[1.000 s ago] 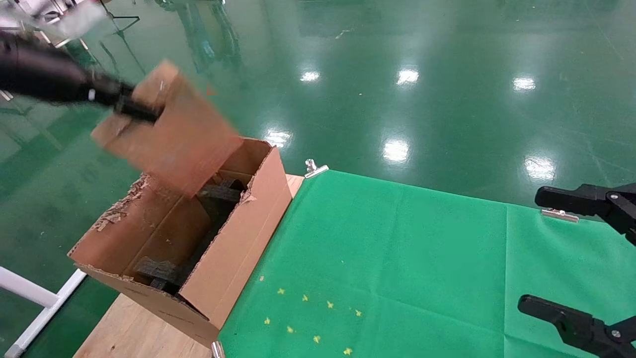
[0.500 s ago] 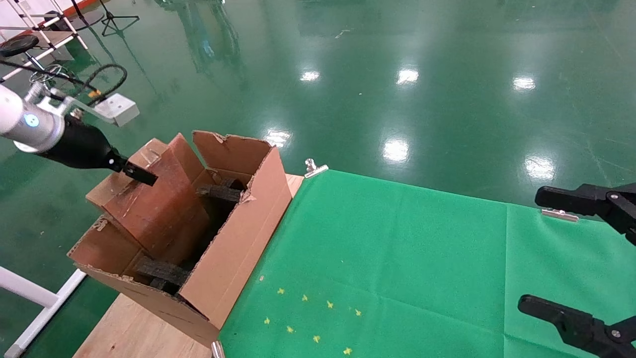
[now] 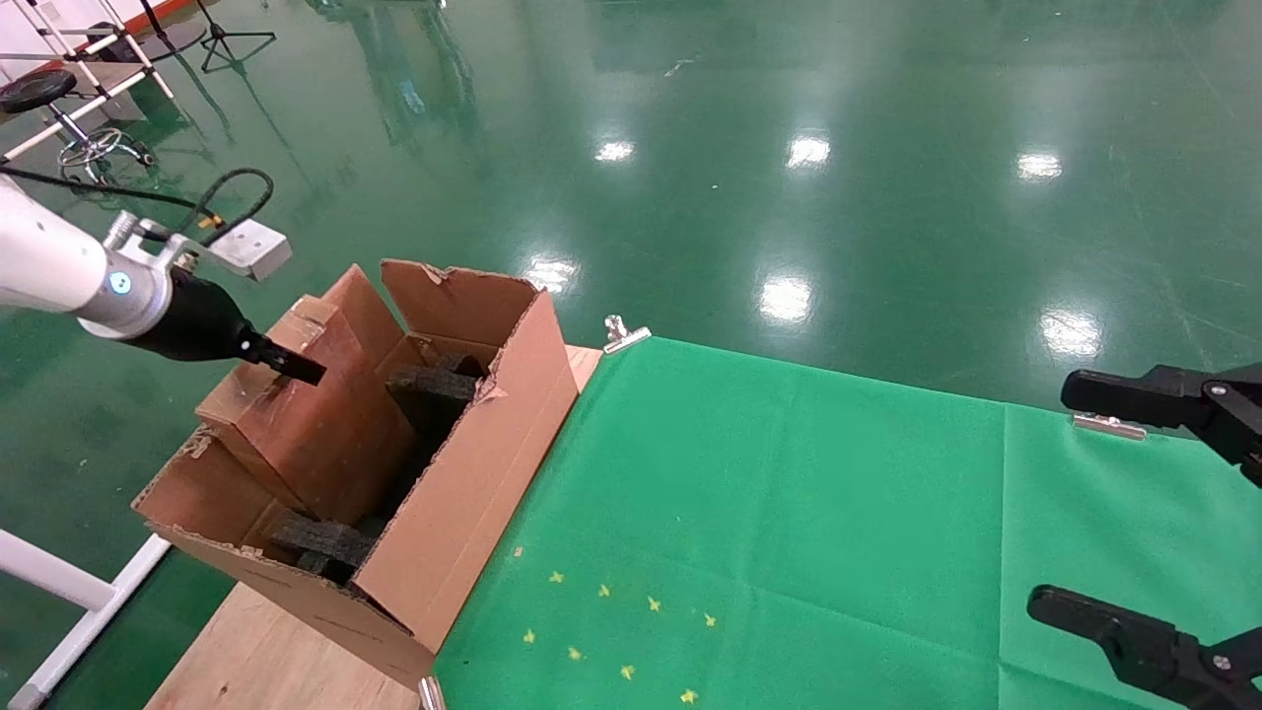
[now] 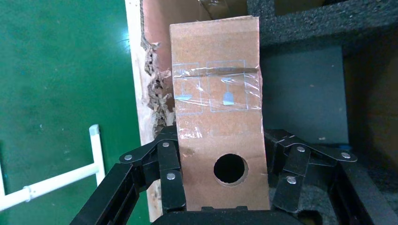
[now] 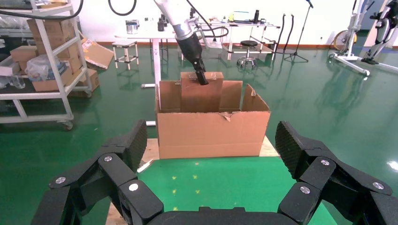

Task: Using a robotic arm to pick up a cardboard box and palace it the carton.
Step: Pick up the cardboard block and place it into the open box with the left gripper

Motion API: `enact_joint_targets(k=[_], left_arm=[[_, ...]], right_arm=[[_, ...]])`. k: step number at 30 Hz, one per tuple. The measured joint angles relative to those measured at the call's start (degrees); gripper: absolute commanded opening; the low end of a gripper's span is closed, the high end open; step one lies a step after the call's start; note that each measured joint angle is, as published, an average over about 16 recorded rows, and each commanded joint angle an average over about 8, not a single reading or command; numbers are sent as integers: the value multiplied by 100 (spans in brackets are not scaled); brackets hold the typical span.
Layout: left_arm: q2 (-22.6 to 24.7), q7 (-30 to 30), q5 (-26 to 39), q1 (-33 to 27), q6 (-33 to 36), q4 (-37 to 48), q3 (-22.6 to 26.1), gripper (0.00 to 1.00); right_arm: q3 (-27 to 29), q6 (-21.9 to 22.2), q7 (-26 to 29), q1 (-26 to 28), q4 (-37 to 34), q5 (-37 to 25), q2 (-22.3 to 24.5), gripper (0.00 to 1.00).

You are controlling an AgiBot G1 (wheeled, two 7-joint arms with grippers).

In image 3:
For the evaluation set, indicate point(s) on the silver binder clip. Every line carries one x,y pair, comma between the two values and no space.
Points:
431,692
1109,426
626,333

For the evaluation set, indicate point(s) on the white pipe table frame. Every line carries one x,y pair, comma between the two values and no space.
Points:
49,577

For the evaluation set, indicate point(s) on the long cardboard box with hole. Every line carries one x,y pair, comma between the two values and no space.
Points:
325,444

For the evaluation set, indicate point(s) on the black foam block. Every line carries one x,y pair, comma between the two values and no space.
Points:
434,385
315,540

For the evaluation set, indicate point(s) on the black round stool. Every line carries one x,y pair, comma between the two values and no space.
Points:
35,89

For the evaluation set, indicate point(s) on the large open cardboard carton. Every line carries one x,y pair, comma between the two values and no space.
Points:
463,493

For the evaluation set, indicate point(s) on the white pipe rack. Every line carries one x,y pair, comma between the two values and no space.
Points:
99,102

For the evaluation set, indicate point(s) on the green table cloth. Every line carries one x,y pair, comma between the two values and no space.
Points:
838,542

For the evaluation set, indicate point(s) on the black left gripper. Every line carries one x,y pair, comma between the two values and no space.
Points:
197,320

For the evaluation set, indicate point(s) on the silver camera mounting bracket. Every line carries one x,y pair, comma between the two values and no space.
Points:
148,242

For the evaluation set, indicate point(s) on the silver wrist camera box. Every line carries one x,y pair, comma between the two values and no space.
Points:
251,248

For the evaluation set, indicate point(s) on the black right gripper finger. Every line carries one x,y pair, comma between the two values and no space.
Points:
1134,641
1124,394

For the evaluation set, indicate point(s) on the black tripod stand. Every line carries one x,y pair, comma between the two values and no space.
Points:
222,37

